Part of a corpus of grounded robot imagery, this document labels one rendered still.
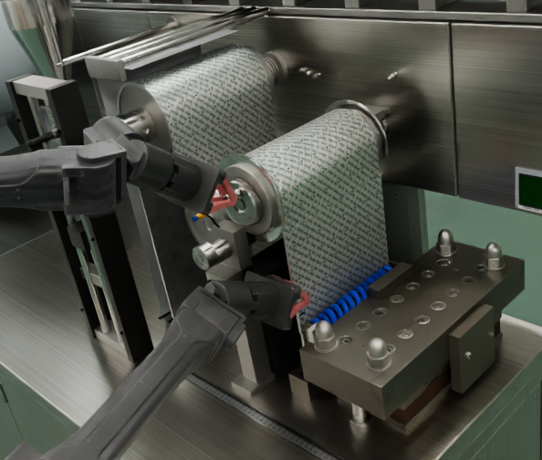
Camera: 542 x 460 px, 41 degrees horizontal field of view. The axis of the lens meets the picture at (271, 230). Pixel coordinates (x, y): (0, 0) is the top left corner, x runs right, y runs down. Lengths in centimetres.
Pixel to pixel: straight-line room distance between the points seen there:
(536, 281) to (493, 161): 198
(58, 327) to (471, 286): 86
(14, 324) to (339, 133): 87
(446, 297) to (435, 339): 11
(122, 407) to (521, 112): 72
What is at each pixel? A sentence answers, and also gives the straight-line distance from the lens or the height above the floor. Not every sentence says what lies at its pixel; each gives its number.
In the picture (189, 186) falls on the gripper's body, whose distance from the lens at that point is 99.
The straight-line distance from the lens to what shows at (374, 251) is 129.
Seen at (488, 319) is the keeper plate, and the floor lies 100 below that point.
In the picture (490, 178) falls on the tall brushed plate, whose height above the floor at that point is 119.
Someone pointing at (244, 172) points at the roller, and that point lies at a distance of 109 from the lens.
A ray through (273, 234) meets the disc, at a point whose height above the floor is 120.
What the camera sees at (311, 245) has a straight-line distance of 115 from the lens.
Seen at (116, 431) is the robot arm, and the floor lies 123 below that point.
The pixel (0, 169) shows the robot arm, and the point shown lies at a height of 143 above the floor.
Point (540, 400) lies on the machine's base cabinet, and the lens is 141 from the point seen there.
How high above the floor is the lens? 171
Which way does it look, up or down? 27 degrees down
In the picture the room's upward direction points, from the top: 10 degrees counter-clockwise
